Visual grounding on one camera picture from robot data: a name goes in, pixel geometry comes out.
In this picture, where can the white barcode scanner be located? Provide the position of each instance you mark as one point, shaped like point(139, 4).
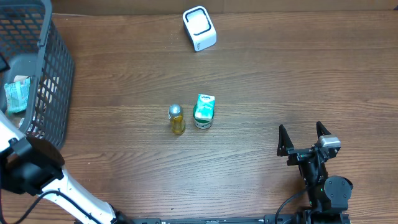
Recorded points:
point(199, 28)

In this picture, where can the teal snack packet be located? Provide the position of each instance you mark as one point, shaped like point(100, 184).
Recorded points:
point(17, 95)

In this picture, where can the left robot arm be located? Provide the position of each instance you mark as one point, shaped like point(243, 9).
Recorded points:
point(35, 166)

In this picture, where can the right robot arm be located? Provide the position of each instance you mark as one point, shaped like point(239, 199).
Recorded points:
point(328, 195)

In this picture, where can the green lid white jar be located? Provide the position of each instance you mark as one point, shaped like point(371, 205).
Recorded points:
point(202, 123)

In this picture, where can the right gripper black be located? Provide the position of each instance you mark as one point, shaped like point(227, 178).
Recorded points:
point(304, 154)

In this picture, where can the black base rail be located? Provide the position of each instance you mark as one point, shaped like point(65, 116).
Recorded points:
point(266, 219)

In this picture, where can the yellow liquid bottle silver cap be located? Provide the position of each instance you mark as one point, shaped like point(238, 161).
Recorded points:
point(176, 119)

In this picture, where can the grey plastic mesh basket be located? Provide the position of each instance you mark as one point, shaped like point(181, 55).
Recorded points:
point(34, 48)

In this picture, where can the brown snack bag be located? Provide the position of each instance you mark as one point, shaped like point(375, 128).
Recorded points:
point(45, 94)

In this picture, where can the teal tissue pack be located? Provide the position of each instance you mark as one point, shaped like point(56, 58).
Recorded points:
point(205, 107)

